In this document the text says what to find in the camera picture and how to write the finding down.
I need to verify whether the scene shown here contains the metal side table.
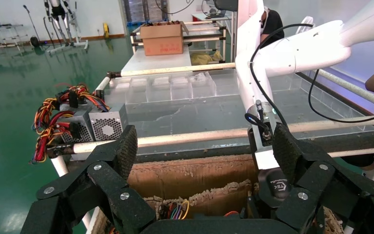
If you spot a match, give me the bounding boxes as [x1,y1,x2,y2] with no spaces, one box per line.
[0,19,25,54]

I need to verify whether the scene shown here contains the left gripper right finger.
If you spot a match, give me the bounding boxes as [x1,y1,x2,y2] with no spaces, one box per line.
[272,123,374,234]

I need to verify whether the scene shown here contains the worn cardboard box with dividers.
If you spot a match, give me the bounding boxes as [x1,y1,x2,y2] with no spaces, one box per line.
[90,154,346,234]

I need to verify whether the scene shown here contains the stacked crates on blue pallet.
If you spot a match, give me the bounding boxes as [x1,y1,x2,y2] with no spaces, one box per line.
[122,0,170,27]

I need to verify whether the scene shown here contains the closed brown cardboard box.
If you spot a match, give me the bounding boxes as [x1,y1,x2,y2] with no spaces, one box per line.
[139,20,189,57]

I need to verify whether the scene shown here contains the humanoid robot on stand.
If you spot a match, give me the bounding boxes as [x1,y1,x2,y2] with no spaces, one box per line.
[43,0,89,54]

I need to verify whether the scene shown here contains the grey power supply hexagon grill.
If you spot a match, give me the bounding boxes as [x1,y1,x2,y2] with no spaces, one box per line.
[56,83,129,142]

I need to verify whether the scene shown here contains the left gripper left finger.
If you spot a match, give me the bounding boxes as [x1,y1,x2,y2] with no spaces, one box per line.
[20,125,157,234]

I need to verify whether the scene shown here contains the grey power supply red cables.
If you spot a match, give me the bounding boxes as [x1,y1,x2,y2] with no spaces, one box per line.
[30,97,94,165]

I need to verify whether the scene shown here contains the person in black shirt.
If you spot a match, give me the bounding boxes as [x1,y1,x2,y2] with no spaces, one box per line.
[259,6,285,49]

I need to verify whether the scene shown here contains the clear acrylic divider tray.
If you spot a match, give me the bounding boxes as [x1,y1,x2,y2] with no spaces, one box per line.
[104,71,239,106]

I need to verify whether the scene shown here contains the short white frame pipe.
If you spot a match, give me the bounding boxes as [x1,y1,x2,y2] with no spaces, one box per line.
[327,147,374,159]

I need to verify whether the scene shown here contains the white round fan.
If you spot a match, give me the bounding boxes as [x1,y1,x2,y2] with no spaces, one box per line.
[295,16,314,35]

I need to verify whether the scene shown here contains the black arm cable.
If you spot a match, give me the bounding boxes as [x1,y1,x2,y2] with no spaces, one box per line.
[308,69,374,124]
[250,23,314,128]

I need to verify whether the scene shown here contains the white work table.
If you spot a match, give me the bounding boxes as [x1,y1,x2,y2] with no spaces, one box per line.
[121,48,192,73]

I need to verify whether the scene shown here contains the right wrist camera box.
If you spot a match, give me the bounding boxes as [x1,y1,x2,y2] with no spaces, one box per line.
[253,147,283,170]

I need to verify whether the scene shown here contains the power supply pink yellow cables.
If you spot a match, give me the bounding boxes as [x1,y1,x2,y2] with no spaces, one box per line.
[158,200,191,221]

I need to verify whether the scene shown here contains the yellow crumpled bag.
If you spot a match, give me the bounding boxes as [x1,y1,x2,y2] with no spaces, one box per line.
[190,50,224,67]

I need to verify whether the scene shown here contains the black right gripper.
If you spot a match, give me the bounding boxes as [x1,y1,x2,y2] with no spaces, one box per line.
[258,168,293,209]

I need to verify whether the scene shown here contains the thin black pole stand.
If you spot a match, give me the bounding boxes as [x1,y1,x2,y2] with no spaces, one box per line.
[23,4,41,42]

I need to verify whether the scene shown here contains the white pipe rack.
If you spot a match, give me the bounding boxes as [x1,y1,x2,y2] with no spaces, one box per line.
[130,19,228,65]

